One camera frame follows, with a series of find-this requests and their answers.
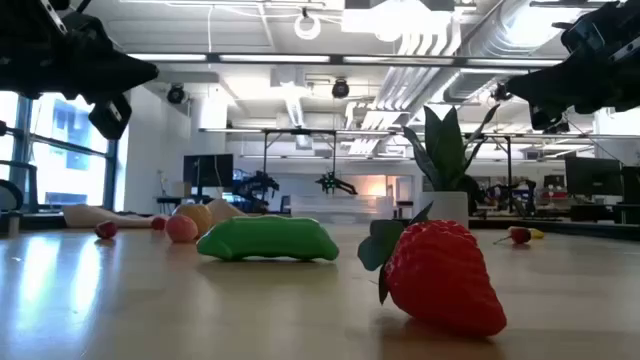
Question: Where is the black computer monitor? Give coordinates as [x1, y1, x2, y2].
[182, 153, 235, 189]
[621, 165, 640, 205]
[565, 156, 624, 198]

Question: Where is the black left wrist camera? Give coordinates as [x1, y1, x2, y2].
[88, 93, 133, 141]

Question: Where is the white ring lamp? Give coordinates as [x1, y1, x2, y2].
[293, 13, 322, 42]

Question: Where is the small red toy berry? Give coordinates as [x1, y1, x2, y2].
[94, 220, 119, 240]

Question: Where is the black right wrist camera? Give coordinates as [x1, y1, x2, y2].
[529, 103, 570, 133]

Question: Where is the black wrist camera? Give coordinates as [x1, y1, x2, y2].
[88, 93, 133, 141]
[529, 103, 570, 133]

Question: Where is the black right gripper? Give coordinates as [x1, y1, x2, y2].
[505, 0, 640, 114]

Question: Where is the yellow orange toy fruit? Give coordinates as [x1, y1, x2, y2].
[172, 203, 214, 239]

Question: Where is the pink orange toy peach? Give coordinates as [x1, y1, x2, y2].
[164, 214, 200, 244]

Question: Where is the black background station frame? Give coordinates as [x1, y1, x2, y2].
[261, 127, 339, 184]

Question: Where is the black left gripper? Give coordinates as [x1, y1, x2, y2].
[0, 12, 160, 100]

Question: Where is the green toy pea pod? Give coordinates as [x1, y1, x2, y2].
[196, 214, 340, 262]

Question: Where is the pale pink cloth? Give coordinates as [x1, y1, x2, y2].
[62, 198, 247, 230]

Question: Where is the red toy strawberry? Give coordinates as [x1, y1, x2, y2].
[357, 202, 508, 337]

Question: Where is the silver ventilation duct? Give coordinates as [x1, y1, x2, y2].
[442, 0, 601, 104]

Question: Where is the long ceiling light bar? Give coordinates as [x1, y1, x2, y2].
[127, 52, 565, 69]

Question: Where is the green plant in white pot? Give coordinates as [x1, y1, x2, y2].
[402, 103, 501, 230]

